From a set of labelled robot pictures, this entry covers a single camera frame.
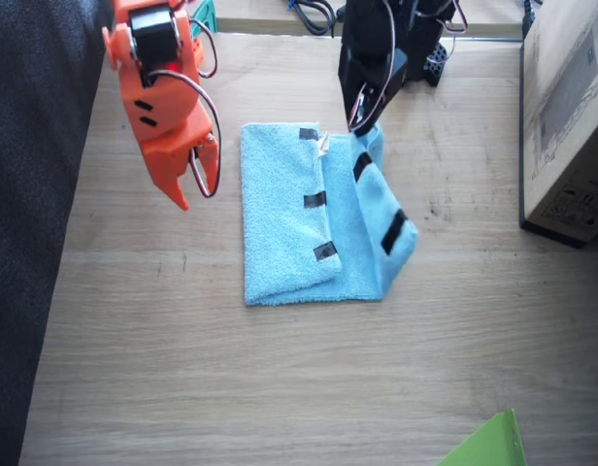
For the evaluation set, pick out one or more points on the light blue towel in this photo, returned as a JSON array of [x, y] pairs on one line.
[[289, 218]]

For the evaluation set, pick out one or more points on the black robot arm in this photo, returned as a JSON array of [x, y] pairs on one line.
[[376, 22]]

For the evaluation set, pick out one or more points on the green table clamp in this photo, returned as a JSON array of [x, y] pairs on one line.
[[204, 14]]

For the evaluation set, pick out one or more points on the brown cardboard box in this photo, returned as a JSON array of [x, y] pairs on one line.
[[566, 121]]

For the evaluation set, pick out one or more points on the green plastic sheet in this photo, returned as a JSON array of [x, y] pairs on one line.
[[493, 444]]

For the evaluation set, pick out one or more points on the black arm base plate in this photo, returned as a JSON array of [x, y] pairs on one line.
[[432, 65]]

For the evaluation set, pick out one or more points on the orange arm base plate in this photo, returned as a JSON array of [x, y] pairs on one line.
[[198, 51]]

